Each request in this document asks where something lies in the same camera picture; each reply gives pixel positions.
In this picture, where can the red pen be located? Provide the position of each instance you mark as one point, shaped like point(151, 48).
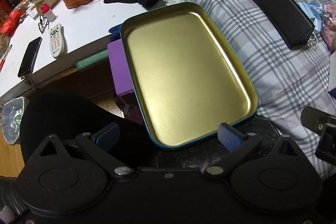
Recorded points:
point(5, 56)

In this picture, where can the clear plastic bag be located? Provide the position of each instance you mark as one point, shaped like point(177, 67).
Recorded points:
point(11, 121)

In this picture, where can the black glasses case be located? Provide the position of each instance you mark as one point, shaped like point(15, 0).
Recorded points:
point(281, 11)

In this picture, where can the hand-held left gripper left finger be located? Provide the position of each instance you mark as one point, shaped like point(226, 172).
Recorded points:
point(107, 132)

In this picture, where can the small white box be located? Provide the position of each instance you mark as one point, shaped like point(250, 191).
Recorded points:
point(32, 12)

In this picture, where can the red capped white bottle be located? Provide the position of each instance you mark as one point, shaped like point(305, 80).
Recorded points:
point(48, 14)

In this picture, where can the red snack packet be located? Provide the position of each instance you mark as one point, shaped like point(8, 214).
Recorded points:
point(10, 22)

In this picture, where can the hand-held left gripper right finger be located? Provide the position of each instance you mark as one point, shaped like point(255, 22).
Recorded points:
point(229, 138)

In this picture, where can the green foam roll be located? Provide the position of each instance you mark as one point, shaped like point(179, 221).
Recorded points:
point(92, 61)

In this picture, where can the blue face mask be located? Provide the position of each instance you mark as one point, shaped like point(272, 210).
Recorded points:
point(312, 10)

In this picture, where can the purple foam block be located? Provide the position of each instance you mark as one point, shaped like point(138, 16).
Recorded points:
point(118, 69)

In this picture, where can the white remote control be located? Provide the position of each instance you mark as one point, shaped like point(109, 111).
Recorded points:
point(55, 40)

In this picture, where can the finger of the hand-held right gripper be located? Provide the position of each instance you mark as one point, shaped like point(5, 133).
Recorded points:
point(325, 129)

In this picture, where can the black eyeglasses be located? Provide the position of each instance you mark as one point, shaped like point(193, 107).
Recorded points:
point(41, 25)

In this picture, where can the gold metal tin tray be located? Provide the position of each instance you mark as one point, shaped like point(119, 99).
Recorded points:
point(183, 69)

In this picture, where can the black smartphone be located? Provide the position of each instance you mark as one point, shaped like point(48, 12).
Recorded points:
point(30, 56)

